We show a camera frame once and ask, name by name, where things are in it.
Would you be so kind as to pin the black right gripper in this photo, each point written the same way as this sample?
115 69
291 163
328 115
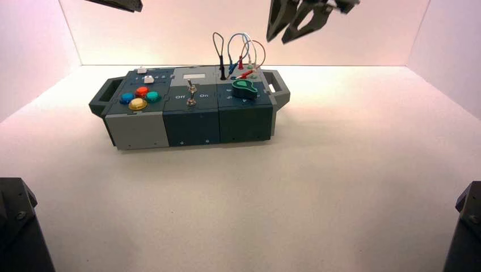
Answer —
345 4

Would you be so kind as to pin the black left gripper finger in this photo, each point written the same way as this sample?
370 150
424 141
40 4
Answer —
124 4

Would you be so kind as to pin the white slider button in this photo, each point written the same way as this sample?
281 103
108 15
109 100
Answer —
149 79
141 70

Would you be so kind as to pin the green rotary knob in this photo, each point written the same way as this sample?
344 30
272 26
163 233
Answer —
244 89

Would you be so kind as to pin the red round push button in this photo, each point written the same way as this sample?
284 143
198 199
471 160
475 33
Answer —
142 91

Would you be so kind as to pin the blue round push button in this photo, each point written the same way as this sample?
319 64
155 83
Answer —
127 98

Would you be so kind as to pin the green round push button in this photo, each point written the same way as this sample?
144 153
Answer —
152 97

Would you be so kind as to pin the white rectangular display window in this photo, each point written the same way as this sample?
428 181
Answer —
194 76

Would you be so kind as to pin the yellow round push button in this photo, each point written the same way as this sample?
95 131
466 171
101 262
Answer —
138 104

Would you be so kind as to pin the grey and teal control box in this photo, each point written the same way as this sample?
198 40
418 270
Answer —
191 124

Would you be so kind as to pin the metal toggle switch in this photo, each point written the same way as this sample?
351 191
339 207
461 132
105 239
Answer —
191 86
191 100

